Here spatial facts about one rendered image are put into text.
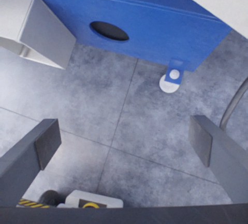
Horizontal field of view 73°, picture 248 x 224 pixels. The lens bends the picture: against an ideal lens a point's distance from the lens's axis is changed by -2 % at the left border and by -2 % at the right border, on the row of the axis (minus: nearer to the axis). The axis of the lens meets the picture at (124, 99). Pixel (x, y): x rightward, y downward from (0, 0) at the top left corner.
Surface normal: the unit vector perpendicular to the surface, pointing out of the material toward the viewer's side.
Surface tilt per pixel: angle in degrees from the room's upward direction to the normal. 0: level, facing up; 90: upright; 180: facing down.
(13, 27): 0
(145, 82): 0
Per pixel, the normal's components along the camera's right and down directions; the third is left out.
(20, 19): -0.14, -0.11
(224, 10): -0.67, 0.74
